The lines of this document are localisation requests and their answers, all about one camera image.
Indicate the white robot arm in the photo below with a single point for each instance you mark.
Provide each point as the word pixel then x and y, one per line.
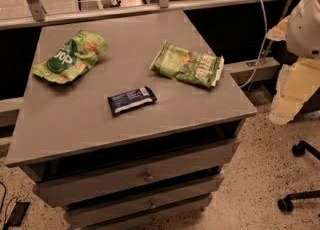
pixel 303 30

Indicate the green kettle chip bag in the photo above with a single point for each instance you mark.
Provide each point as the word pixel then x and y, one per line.
pixel 188 66

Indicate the dark blue snack bar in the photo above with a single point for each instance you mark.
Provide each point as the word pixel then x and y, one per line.
pixel 131 100

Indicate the grey drawer cabinet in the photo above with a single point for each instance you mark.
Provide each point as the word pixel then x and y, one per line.
pixel 144 165

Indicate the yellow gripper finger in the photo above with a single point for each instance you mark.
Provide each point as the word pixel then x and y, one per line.
pixel 295 86
pixel 279 31

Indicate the green rice chip bag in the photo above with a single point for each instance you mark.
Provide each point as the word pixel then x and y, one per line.
pixel 75 58

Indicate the black device on floor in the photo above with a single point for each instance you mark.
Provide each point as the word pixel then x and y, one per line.
pixel 17 214

